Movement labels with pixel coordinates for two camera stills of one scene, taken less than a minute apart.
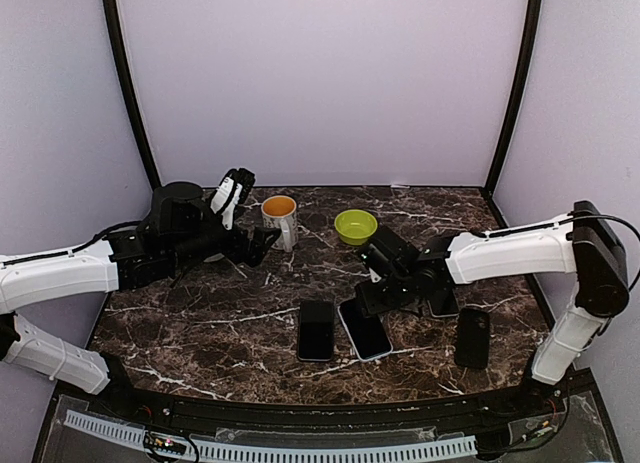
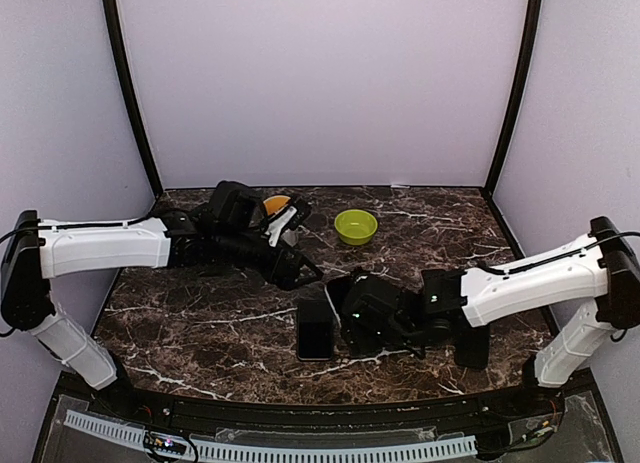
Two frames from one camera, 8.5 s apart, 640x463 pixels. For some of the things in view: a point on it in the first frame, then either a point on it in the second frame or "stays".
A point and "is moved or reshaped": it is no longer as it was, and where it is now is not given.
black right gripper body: (397, 281) → (366, 342)
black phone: (366, 332) is moved or reshaped
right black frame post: (534, 23) stays
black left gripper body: (236, 251) → (276, 277)
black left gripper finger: (257, 256) → (303, 283)
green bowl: (355, 226) stays
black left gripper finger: (266, 236) → (308, 271)
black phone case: (316, 330) stays
